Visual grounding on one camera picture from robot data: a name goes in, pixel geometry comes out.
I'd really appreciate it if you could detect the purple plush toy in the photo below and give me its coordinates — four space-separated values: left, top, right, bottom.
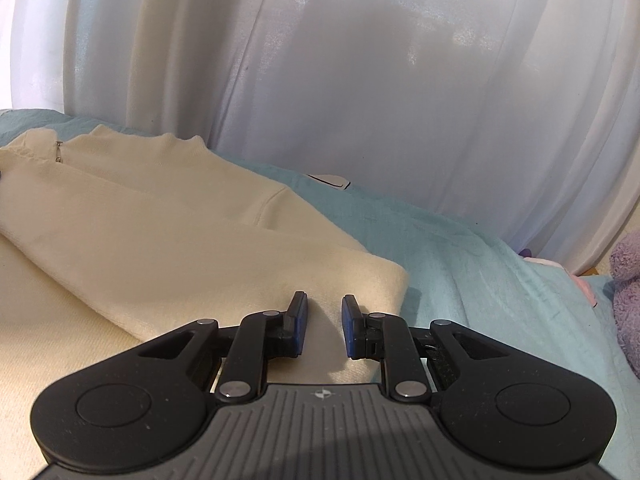
609 230 640 378

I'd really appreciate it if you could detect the white curtain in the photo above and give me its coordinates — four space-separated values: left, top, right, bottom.
0 0 640 277

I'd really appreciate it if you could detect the small white flat object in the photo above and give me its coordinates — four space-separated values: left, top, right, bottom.
305 173 352 191

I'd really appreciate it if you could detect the cream knit sweater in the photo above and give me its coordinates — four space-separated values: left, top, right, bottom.
0 124 412 471

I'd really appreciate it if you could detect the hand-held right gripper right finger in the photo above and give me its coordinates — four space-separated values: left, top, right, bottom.
340 294 506 403

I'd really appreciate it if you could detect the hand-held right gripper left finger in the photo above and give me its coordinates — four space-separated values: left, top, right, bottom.
137 291 311 406

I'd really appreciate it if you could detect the teal blanket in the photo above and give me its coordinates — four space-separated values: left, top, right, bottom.
0 108 640 480

